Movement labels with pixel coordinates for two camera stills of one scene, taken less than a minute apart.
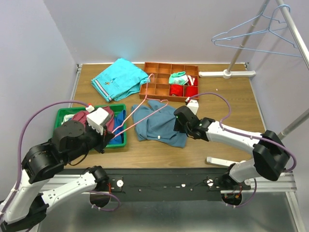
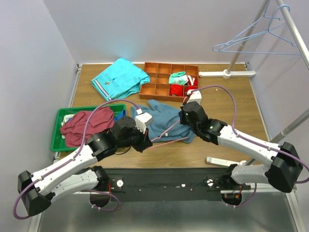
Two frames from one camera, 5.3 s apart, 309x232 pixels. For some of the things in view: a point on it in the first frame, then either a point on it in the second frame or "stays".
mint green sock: x=179 y=78 stays
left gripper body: x=102 y=139 to x=144 y=144
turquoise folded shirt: x=122 y=79 stays
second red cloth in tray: x=190 y=91 stays
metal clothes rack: x=300 y=41 stays
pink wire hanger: x=113 y=132 to x=165 y=130
